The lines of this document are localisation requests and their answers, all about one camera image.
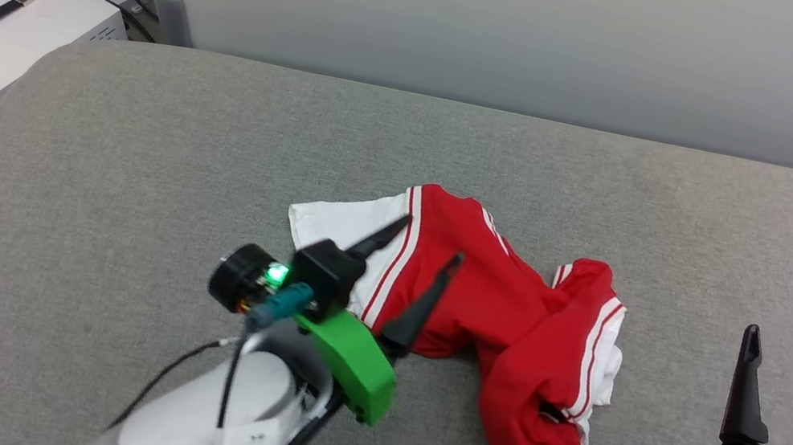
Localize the teal camera cable connector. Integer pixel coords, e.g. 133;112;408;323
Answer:
243;273;317;342

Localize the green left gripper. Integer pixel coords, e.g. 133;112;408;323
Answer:
282;199;470;437

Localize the red and white garment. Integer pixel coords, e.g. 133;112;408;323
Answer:
248;161;647;445

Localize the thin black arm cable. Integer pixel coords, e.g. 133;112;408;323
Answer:
211;324;256;445
107;322;238;445

